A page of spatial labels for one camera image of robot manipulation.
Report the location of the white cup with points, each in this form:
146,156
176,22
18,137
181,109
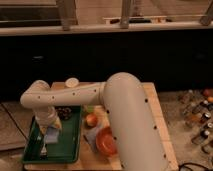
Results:
71,82

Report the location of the orange bowl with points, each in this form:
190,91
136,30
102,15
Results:
105,142

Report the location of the blue sponge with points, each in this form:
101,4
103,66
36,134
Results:
51,135

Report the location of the silver fork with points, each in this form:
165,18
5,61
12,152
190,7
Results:
43,151

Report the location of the green plastic tray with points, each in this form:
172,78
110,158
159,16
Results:
66,150

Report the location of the red yellow apple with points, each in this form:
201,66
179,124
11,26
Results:
91,120

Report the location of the bunch of dark grapes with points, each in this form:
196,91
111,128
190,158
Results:
64,113

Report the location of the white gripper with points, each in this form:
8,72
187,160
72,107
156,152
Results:
47,117

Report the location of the green cup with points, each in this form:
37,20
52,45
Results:
88,109

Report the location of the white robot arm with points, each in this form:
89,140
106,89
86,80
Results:
133,126

